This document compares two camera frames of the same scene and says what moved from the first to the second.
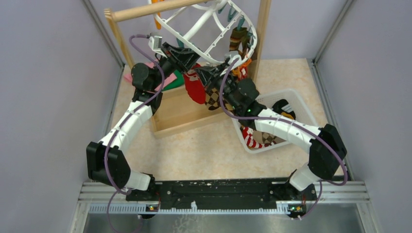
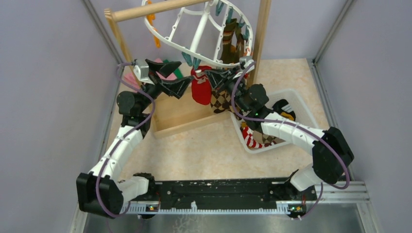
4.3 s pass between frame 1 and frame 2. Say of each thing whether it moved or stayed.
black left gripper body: moved
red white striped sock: stayed
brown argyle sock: moved
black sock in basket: stayed
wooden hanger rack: stayed
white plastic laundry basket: stayed
